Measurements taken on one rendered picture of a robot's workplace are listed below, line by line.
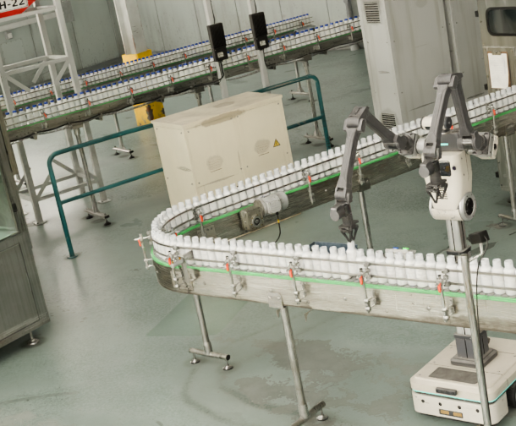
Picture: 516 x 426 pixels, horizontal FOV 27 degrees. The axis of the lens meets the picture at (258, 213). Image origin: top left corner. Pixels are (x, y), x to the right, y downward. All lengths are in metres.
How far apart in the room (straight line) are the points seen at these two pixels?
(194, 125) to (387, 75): 2.79
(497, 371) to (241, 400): 1.68
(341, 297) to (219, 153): 4.31
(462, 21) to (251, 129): 3.23
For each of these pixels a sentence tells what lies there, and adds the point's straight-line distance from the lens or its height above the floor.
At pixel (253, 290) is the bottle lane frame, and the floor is 0.89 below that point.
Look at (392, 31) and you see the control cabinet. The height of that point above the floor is 1.37.
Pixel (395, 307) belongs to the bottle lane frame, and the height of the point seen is 0.89.
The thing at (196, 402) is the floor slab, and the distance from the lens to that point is 6.88.
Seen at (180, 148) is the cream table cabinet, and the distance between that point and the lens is 9.63.
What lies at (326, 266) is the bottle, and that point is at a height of 1.07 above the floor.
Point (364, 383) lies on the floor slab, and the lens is 6.70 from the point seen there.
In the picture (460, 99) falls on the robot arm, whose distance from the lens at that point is 5.43.
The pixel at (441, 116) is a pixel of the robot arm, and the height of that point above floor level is 1.80.
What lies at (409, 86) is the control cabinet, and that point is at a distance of 11.58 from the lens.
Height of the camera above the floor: 2.96
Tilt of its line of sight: 16 degrees down
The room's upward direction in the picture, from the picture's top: 11 degrees counter-clockwise
